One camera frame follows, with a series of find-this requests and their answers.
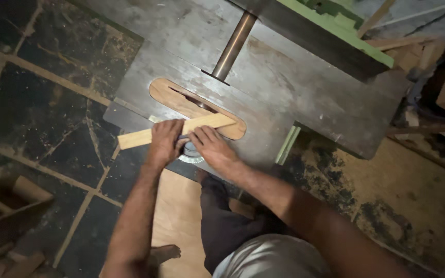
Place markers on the person's left hand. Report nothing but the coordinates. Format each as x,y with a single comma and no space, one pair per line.
164,139

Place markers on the person's right hand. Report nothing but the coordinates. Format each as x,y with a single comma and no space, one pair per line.
214,147

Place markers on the person's left fingers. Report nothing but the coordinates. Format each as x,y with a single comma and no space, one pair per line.
177,129

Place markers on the person's right fingers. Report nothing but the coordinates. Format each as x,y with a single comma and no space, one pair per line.
202,135

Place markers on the light wooden strip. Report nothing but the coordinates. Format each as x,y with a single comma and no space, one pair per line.
203,124

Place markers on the metal miter gauge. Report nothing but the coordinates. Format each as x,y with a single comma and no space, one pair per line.
190,152

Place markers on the wooden saw throat insert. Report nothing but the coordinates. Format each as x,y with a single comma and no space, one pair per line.
184,104

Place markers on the circular saw blade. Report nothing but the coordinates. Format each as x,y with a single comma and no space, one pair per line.
191,99

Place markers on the steel table saw top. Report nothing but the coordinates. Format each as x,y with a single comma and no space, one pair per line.
253,88

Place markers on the plywood sheet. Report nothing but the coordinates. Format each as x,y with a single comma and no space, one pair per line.
178,224

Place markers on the steel round bar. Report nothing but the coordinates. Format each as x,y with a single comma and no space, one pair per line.
233,46

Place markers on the green metal fence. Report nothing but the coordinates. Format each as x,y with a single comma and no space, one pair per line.
334,27

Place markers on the wooden box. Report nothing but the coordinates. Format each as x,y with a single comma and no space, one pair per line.
2,216

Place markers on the pile of wood scraps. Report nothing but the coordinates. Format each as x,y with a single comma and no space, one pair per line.
12,266

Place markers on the heap of wood offcuts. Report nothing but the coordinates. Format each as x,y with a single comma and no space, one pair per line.
419,69

